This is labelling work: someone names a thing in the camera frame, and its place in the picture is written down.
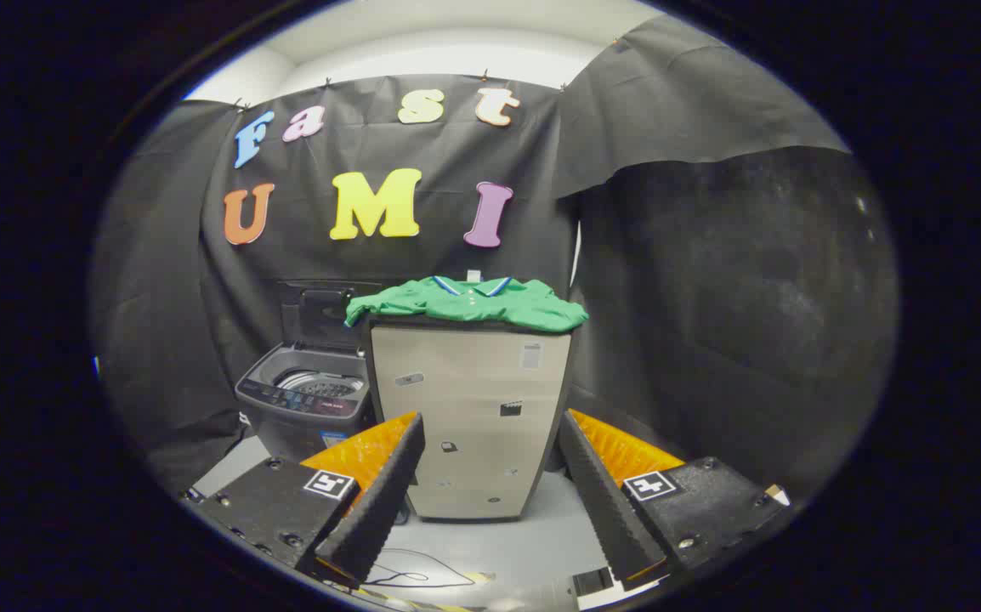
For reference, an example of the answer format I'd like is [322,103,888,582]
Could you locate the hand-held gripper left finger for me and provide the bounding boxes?
[189,411,426,589]

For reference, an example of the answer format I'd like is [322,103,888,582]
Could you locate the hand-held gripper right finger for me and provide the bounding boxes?
[557,409,791,592]

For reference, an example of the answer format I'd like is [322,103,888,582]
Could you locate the grey washing machine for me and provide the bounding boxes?
[235,343,377,464]

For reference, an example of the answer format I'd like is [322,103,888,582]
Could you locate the dark washing machine lid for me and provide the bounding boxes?
[278,280,383,351]

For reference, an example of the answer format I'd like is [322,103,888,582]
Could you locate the green polo shirt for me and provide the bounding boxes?
[344,274,590,334]

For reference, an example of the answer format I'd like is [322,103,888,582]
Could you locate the beige cabinet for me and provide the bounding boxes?
[363,316,576,522]

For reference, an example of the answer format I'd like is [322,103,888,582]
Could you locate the thin black cables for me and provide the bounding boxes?
[363,548,479,589]

